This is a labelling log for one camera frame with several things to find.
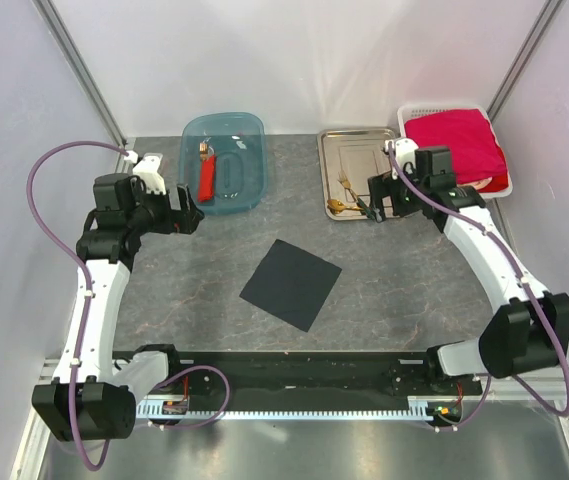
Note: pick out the slotted grey cable duct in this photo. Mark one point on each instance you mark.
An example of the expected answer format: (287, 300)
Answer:
(158, 409)

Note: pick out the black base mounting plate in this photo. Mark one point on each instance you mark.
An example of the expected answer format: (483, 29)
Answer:
(328, 380)

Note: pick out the gold spoon green handle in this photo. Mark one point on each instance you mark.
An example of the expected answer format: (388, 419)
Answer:
(337, 207)

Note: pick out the black paper napkin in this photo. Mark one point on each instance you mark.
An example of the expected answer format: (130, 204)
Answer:
(291, 284)

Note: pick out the blue transparent plastic container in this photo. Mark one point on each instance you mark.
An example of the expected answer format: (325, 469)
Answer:
(241, 173)

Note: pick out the white plastic basket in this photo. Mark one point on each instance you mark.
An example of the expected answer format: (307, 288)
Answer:
(506, 190)

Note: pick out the stainless steel tray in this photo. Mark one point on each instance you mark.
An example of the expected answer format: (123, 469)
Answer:
(358, 154)

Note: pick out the gold fork green handle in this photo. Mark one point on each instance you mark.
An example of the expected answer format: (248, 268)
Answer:
(346, 184)

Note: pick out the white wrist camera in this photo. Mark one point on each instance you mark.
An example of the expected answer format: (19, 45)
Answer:
(149, 169)
(401, 153)

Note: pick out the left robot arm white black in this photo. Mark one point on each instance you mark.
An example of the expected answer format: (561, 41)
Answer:
(88, 397)

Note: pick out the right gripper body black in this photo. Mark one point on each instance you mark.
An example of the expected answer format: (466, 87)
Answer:
(404, 201)

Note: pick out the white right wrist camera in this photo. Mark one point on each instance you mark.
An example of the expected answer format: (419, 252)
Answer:
(401, 153)

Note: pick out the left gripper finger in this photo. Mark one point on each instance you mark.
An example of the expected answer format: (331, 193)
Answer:
(188, 221)
(184, 197)

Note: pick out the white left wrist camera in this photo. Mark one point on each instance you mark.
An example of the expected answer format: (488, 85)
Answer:
(149, 169)

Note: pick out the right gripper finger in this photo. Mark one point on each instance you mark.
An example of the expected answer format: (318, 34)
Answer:
(377, 187)
(378, 214)

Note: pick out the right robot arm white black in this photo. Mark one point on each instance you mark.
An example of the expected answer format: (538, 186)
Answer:
(529, 327)

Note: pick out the red rolled napkin with cutlery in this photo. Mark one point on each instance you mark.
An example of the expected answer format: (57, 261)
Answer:
(207, 172)

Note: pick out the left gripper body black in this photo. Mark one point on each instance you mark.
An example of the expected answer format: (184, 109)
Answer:
(162, 217)

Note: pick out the red folded cloth stack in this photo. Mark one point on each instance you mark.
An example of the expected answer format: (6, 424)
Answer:
(456, 142)

